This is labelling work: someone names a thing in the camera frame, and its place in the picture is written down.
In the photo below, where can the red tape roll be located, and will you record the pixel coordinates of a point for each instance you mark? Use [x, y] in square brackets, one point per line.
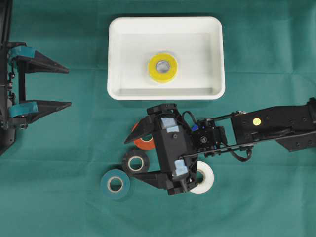
[146, 143]

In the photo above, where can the yellow tape roll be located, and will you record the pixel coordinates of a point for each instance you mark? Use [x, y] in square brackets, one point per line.
[162, 68]

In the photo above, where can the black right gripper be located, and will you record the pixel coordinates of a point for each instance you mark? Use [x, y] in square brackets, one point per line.
[171, 134]

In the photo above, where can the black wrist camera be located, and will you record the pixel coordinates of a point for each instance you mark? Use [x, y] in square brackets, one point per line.
[207, 136]

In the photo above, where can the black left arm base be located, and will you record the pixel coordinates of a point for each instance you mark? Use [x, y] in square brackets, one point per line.
[7, 139]

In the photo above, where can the black tape roll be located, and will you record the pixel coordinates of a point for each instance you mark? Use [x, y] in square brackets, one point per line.
[133, 154]

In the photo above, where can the white plastic case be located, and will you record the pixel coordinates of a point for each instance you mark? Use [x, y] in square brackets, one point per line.
[196, 44]

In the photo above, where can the black aluminium frame rail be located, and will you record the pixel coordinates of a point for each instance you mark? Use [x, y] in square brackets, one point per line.
[5, 19]

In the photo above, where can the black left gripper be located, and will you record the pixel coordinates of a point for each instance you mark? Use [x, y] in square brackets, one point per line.
[16, 60]

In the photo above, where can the teal tape roll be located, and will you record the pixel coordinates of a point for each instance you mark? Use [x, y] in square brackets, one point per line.
[115, 184]

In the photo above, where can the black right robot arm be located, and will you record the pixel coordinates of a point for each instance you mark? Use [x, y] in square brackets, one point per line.
[294, 127]

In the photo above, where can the white tape roll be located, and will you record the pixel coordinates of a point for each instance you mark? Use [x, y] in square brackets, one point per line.
[208, 178]

